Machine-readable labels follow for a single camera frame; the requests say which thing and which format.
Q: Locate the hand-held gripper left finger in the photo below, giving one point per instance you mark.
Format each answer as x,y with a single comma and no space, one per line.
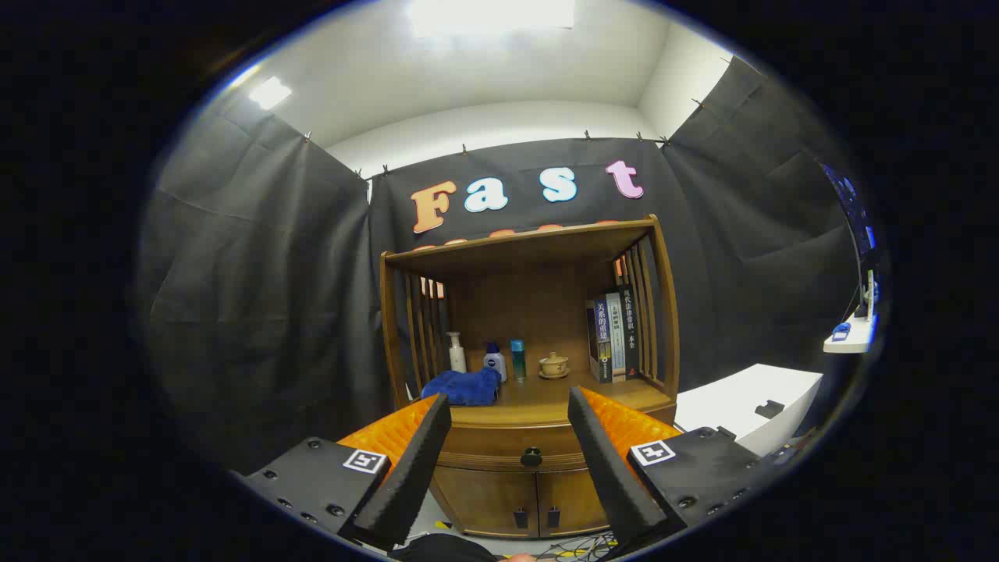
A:
414,476

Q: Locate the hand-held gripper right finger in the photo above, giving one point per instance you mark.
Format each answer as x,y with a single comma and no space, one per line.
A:
616,476

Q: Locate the wooden drawer with black knob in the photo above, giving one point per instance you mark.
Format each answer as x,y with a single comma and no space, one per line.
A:
499,449

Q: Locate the wooden cabinet door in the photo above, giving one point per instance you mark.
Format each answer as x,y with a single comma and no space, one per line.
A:
570,499
488,499

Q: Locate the wooden countertop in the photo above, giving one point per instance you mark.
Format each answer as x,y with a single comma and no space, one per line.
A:
546,394

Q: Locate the white side cabinet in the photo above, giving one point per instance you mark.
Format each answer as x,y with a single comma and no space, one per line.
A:
734,398

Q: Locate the wooden cabinet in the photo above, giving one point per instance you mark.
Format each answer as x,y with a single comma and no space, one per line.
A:
515,312

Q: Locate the blue towel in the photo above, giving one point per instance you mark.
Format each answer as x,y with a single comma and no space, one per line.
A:
464,388

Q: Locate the white pump bottle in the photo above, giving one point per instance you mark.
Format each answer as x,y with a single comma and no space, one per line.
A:
456,357

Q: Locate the beige lidded teacup with saucer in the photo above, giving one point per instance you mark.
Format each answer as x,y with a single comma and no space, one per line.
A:
554,365

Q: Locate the grey book with blue spine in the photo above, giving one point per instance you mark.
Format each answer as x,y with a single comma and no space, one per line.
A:
599,343

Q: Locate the white bottle with blue cap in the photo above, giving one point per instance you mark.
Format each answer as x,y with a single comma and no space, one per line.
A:
495,367

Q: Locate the book with white spine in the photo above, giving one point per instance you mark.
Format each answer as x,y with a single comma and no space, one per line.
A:
616,336

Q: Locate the book with black spine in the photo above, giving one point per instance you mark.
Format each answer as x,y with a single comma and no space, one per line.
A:
630,332

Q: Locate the teal bottle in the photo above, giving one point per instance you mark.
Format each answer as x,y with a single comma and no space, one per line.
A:
518,363

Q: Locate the black backdrop cloth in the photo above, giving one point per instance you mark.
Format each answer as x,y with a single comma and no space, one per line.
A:
257,297

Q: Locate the small blue object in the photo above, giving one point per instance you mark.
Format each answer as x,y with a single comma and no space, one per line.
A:
840,332

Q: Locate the white shelf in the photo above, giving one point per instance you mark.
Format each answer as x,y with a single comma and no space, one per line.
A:
851,343

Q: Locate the computer monitor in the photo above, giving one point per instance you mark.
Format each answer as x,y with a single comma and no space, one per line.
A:
855,211

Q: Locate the small ceiling light panel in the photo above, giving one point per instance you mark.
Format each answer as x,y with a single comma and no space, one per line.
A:
270,93

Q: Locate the large ceiling light panel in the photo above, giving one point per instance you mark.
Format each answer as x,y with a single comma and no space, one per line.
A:
492,16

